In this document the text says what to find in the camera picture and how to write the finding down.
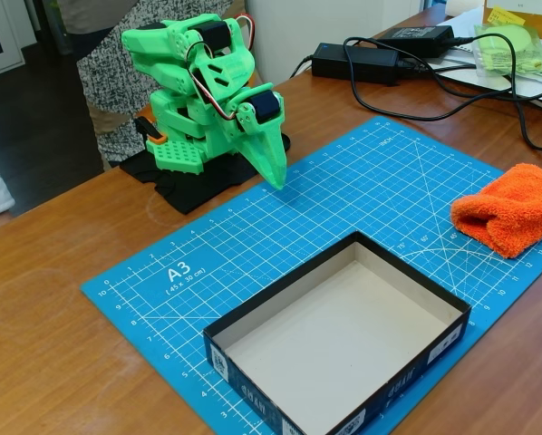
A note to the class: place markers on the white paper sheets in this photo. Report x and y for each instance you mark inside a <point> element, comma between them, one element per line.
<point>461,56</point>

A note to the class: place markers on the person in tweed garment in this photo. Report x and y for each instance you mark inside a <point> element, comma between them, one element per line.
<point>112,68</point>

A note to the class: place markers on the orange and black table clamp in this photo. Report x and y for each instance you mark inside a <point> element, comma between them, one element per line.
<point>155,141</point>

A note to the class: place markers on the yellow sticky note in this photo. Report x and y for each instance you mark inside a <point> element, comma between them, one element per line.
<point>506,16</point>

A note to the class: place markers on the blue A3 cutting mat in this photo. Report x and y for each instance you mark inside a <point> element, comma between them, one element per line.
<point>343,190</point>

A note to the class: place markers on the orange terry cloth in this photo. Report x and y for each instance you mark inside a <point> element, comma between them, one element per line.
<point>511,208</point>

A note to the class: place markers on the green 3D-printed robot arm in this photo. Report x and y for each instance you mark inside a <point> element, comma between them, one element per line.
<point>216,68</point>

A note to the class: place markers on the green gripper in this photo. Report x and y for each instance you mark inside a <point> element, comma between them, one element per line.
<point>266,136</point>

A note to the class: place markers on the dark shallow cardboard box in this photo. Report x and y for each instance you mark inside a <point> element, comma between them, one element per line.
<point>334,344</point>

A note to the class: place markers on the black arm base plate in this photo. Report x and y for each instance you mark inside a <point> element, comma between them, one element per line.
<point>194,195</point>

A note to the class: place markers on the green clear plastic bag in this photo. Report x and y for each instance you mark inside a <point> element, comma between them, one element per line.
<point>520,50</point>

